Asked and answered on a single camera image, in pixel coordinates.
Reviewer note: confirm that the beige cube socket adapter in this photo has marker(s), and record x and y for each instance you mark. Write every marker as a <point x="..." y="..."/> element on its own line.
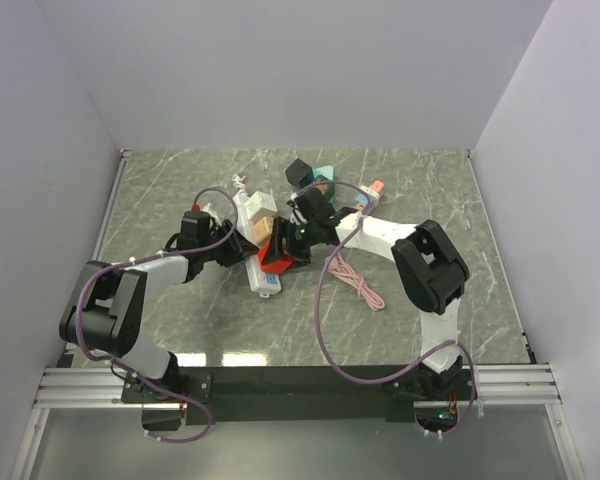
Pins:
<point x="262" y="230"/>

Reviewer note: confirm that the white cube socket adapter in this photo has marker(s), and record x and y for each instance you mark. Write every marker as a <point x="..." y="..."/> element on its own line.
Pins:
<point x="260" y="205"/>

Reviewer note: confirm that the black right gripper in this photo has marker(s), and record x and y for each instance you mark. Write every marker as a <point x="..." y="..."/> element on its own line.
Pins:
<point x="285" y="227"/>

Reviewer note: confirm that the white power strip cable plug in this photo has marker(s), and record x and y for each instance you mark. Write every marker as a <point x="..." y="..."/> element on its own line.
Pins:
<point x="238" y="183"/>

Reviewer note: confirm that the red cube socket adapter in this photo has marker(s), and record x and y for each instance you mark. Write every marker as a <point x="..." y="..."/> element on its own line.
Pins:
<point x="274" y="259"/>

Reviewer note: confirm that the dark green cube adapter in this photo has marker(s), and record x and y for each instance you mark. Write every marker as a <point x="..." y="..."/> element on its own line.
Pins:
<point x="327" y="190"/>

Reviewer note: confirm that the black cube socket adapter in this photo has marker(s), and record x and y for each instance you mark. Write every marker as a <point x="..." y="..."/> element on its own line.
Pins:
<point x="299" y="174"/>

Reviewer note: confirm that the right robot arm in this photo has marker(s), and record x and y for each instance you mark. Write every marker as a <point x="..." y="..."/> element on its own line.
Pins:
<point x="432" y="272"/>

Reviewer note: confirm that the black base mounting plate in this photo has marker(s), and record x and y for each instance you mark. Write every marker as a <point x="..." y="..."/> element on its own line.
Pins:
<point x="266" y="393"/>

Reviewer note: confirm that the teal triangular power strip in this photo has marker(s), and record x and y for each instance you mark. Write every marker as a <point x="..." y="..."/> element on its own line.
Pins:
<point x="324" y="175"/>

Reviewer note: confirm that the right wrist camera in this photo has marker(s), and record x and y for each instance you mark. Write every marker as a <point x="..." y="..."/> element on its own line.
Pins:
<point x="313" y="205"/>

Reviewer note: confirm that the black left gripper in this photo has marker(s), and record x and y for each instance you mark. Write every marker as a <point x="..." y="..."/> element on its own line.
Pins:
<point x="237" y="248"/>

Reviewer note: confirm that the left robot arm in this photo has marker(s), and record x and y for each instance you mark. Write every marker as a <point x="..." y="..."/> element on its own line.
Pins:
<point x="112" y="300"/>

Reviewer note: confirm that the pink power strip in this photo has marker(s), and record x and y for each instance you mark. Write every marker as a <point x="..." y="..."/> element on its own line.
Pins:
<point x="376" y="185"/>

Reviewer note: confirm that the aluminium rail frame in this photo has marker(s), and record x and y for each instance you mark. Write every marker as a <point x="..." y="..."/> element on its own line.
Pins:
<point x="92" y="388"/>

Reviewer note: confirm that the white power strip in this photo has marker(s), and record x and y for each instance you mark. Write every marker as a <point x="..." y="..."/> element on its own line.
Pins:
<point x="262" y="283"/>

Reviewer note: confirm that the white flat plug adapter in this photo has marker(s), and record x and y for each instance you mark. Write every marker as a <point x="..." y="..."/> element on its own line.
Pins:
<point x="368" y="196"/>

